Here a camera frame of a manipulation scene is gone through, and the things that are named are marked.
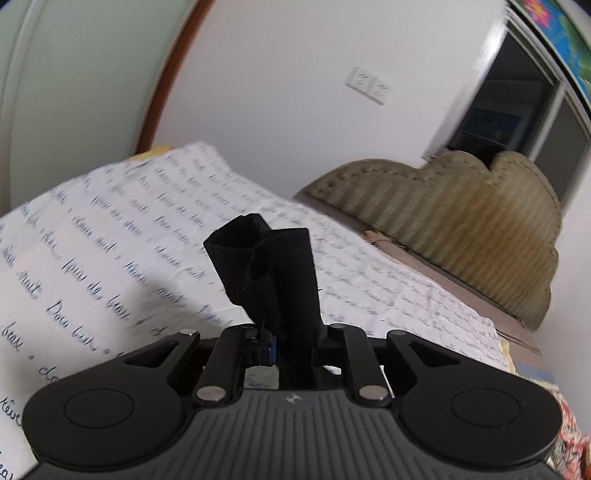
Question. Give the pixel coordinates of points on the floral patterned cloth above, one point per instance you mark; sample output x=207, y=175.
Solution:
x=575, y=443

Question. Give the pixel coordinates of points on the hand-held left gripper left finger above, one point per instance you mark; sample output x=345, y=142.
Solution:
x=273, y=347

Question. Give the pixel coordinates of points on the white script-printed bed sheet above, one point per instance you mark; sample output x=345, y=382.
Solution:
x=115, y=240

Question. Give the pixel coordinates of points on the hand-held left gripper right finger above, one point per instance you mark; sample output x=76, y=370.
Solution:
x=323, y=355

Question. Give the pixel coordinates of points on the olive quilted headboard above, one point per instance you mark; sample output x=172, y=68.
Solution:
x=461, y=217

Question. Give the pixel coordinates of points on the brown wooden door frame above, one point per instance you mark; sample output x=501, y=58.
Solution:
x=171, y=78

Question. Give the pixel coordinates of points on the black pants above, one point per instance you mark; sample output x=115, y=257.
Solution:
x=277, y=277

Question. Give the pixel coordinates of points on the frosted glass door with flowers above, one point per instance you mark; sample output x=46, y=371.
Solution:
x=69, y=92

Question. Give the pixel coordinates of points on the colourful flower wall poster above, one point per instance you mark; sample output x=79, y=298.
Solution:
x=561, y=32

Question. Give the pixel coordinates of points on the white wall switch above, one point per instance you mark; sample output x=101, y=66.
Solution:
x=360, y=81
x=382, y=91

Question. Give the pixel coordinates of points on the white-framed window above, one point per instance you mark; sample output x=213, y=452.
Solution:
x=508, y=101

